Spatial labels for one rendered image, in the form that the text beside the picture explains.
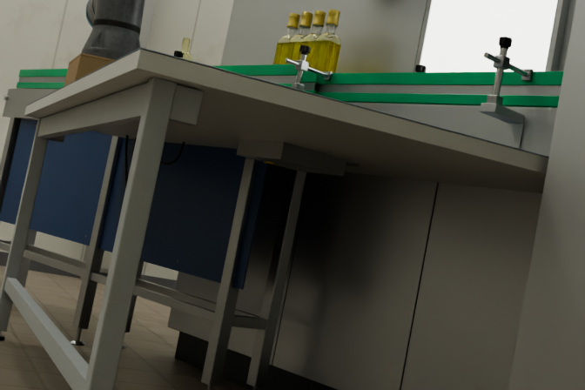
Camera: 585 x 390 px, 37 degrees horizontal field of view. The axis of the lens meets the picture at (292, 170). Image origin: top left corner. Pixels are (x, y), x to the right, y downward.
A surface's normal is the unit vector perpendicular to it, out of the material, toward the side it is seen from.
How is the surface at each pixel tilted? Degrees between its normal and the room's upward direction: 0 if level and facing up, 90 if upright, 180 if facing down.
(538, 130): 90
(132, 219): 90
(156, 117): 90
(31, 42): 90
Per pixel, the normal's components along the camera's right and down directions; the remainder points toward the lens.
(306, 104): 0.39, 0.01
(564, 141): -0.72, -0.19
